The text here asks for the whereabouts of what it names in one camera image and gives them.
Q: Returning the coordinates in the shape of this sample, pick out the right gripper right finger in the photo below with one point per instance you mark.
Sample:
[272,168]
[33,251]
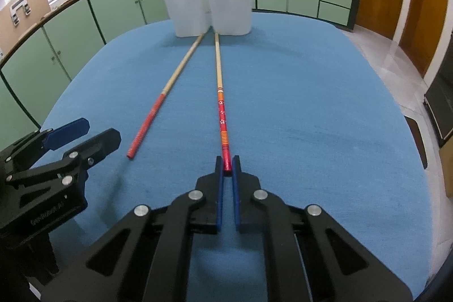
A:
[308,255]

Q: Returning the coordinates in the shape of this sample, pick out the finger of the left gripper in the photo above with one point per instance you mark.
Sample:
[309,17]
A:
[25,152]
[38,180]

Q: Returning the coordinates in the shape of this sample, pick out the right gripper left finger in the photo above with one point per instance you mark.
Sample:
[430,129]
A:
[146,256]

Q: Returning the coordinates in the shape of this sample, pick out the red-handled chopstick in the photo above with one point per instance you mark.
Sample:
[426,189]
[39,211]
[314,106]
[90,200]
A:
[145,126]

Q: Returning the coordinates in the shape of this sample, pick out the red flower-pattern chopstick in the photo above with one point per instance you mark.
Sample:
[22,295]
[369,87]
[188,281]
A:
[224,139]

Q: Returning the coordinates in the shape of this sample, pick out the green lower kitchen cabinets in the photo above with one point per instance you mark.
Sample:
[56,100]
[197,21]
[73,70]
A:
[46,58]

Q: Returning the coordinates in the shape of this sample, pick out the cardboard board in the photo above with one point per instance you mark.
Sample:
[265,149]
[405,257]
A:
[17,17]

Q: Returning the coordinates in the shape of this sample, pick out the blue table mat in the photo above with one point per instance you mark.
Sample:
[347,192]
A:
[306,114]

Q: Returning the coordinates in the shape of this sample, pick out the brown wooden stool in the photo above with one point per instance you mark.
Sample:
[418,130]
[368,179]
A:
[418,141]

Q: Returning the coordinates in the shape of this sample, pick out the black oven cabinet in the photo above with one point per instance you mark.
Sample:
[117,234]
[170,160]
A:
[438,99]

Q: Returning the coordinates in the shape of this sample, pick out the right wooden door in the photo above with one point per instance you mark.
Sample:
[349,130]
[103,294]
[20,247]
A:
[422,32]

